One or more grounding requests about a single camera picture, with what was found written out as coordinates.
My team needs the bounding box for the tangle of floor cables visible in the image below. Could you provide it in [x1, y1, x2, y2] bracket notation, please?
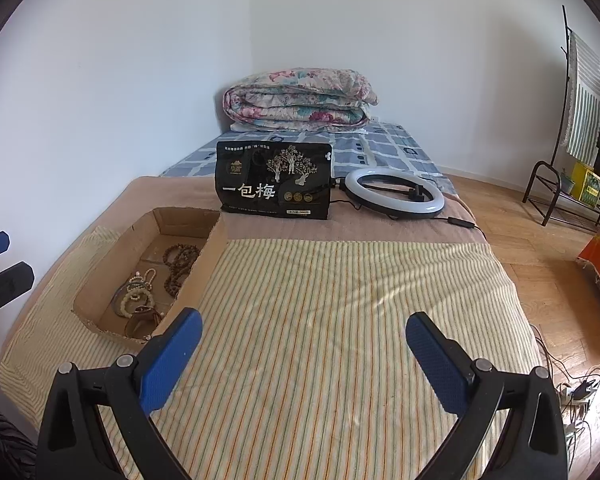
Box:
[530, 324, 600, 461]

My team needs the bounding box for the folded floral quilt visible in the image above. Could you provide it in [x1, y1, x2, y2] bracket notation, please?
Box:
[223, 68, 380, 134]

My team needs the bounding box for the black snack bag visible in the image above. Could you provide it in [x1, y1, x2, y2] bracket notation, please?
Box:
[215, 141, 334, 221]

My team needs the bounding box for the pink blanket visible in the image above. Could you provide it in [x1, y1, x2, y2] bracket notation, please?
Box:
[75, 176, 489, 262]

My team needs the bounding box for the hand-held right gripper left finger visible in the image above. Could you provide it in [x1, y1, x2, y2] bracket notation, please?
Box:
[36, 308, 204, 480]

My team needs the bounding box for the black metal rack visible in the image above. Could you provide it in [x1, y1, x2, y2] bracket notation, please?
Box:
[522, 5, 600, 234]

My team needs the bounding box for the dark striped cloth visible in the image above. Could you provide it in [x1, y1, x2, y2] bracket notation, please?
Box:
[0, 406, 37, 480]

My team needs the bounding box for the green striped hanging cloth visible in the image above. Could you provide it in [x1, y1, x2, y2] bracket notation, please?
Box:
[565, 32, 600, 161]

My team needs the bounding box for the blue checked bed sheet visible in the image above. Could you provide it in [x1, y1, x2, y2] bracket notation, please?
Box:
[160, 119, 457, 197]

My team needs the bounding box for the wristwatch with red-brown strap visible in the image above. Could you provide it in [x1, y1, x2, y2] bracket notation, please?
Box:
[124, 305, 165, 339]

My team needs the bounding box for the yellow box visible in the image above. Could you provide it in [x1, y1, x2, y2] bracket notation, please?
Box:
[572, 162, 600, 207]

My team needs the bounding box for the long wooden bead necklace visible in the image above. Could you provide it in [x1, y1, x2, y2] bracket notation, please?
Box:
[163, 243, 201, 292]

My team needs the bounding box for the cardboard box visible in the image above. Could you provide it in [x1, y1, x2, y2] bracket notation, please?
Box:
[72, 206, 230, 346]

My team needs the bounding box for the white ring light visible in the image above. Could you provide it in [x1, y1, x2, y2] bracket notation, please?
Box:
[343, 168, 445, 220]

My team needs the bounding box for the white bead bracelet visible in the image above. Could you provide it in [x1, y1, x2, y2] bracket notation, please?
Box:
[119, 268, 157, 319]

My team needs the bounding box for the black ring light cable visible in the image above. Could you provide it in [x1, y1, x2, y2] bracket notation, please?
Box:
[330, 180, 487, 242]

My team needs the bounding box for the striped yellow-green blanket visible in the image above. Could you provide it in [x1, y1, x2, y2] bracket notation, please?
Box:
[0, 225, 547, 480]

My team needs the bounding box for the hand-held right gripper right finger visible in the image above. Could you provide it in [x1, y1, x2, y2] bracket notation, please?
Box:
[405, 311, 569, 480]

